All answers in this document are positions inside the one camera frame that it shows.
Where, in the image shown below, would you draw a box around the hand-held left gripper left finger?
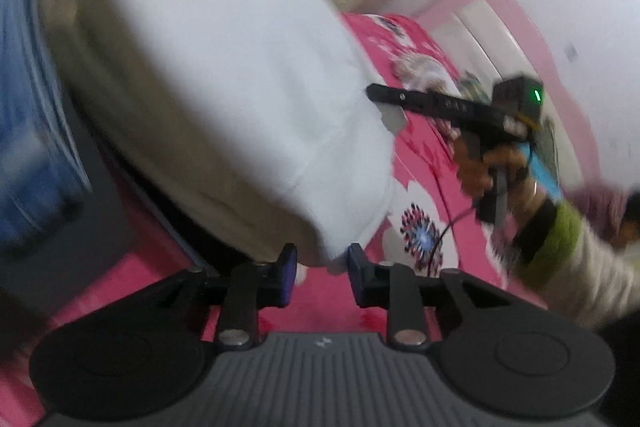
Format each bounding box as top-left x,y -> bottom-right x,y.
135,243 -> 298,348

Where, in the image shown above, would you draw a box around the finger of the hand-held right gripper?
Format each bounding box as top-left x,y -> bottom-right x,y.
366,84 -> 442,118

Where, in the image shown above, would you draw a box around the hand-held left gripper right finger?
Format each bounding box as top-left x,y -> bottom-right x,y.
347,243 -> 516,349

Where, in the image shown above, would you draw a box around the white plain top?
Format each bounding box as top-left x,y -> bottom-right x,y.
47,0 -> 408,280

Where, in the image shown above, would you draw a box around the person's right forearm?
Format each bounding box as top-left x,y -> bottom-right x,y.
492,177 -> 640,330

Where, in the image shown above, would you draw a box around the person's right hand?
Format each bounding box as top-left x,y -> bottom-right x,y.
454,139 -> 533,208

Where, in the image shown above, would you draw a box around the beige knitted sweater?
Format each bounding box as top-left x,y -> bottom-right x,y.
391,54 -> 458,94

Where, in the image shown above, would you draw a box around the pink floral blanket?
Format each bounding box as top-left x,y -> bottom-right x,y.
0,12 -> 551,427

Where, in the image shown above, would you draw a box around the pink cream bed headboard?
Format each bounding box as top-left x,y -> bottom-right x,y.
415,0 -> 586,188

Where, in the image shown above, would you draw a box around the blue jeans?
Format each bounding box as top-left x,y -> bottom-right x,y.
0,0 -> 96,258

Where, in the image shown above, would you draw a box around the black cable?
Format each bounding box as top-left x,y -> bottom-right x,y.
425,202 -> 481,279

